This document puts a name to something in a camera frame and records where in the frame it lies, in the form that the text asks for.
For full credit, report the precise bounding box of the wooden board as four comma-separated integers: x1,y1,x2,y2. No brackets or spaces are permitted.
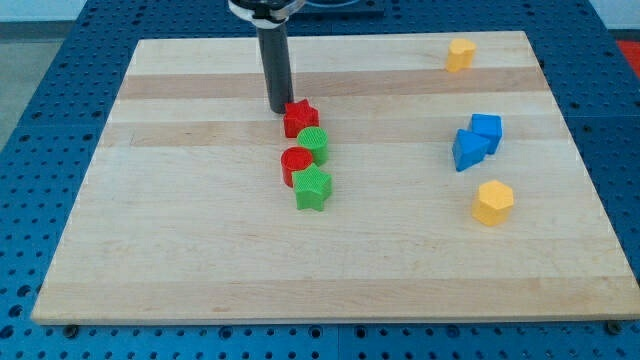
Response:
31,31,639,325

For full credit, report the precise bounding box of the green star block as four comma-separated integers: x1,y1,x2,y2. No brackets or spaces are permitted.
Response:
292,163,332,211

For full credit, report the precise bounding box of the red star block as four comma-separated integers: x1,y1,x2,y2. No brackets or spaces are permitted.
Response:
283,99,319,138

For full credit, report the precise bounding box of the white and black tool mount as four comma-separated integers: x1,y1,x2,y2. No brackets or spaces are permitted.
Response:
227,0,304,23

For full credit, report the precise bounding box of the yellow hexagon block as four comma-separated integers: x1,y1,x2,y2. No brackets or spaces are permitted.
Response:
471,180,515,226

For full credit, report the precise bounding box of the yellow heart block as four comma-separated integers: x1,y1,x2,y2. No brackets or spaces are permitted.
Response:
445,38,477,73

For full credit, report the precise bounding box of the blue cube block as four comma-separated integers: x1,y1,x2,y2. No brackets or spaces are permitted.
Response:
469,114,503,155

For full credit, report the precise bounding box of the blue triangle block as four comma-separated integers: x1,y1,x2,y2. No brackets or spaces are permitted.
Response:
452,129,490,172

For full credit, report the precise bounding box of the red cylinder block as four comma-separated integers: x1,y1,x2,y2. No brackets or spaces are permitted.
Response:
280,146,314,187

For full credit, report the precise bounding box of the green cylinder block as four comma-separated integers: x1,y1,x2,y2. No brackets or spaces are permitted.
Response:
296,126,329,165

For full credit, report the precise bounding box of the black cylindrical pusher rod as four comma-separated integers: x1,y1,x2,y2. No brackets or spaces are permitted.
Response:
257,23,294,114

